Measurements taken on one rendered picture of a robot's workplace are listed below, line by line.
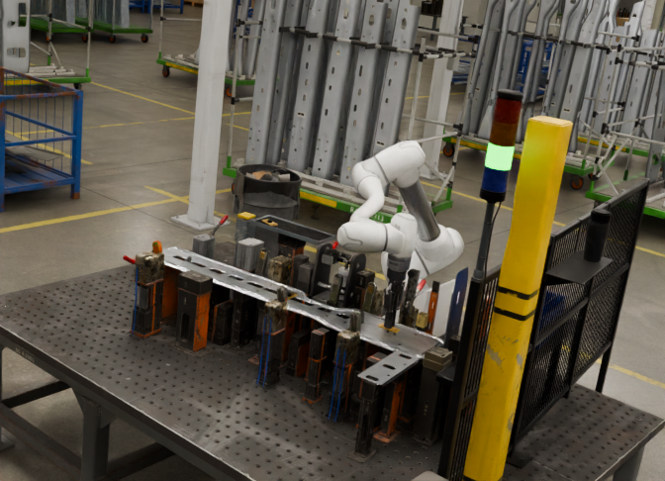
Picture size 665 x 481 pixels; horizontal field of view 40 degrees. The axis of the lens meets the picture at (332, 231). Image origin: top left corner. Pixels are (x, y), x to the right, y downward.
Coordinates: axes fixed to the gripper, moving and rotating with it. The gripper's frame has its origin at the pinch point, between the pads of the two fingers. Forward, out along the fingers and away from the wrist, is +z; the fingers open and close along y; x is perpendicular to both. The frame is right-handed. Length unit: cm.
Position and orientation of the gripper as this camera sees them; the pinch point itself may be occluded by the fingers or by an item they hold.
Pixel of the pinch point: (390, 318)
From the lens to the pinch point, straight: 353.0
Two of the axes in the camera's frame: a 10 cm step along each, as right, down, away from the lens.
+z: -1.2, 9.5, 3.0
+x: 8.4, 2.6, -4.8
